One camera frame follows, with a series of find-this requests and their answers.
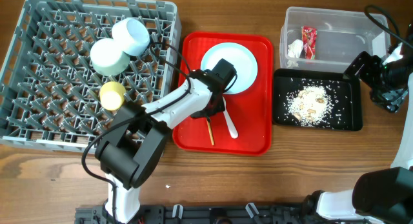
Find red snack wrapper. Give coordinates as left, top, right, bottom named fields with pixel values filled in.
left=301, top=26, right=317, bottom=59

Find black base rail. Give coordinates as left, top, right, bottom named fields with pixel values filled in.
left=74, top=203, right=372, bottom=224

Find light blue bowl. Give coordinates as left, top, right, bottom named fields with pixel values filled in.
left=112, top=17, right=150, bottom=57

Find white plastic fork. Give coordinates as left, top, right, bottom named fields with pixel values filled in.
left=223, top=98, right=239, bottom=139

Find yellow cup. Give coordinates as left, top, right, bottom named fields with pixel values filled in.
left=99, top=81, right=126, bottom=111

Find black plastic tray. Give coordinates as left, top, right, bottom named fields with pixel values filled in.
left=272, top=69, right=363, bottom=131

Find white napkin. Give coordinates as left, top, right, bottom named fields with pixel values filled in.
left=287, top=39, right=303, bottom=58

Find green bowl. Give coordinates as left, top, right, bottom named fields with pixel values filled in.
left=90, top=38, right=130, bottom=76

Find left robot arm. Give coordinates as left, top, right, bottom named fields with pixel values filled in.
left=95, top=68, right=237, bottom=223

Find clear plastic bin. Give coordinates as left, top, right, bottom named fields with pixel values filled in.
left=279, top=6, right=391, bottom=73

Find white label sticker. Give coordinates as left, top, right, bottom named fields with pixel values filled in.
left=372, top=32, right=387, bottom=58

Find white round plate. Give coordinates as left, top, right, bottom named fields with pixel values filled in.
left=201, top=42, right=257, bottom=94

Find grey dishwasher rack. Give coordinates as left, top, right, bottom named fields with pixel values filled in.
left=1, top=0, right=181, bottom=152

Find wooden chopstick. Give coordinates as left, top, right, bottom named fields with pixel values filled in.
left=206, top=117, right=215, bottom=146

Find red plastic tray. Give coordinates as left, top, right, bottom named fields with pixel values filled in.
left=172, top=32, right=274, bottom=156

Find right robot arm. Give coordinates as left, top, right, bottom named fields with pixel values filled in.
left=312, top=42, right=412, bottom=223

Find rice and food scraps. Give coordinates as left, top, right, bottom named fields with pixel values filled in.
left=286, top=86, right=334, bottom=127

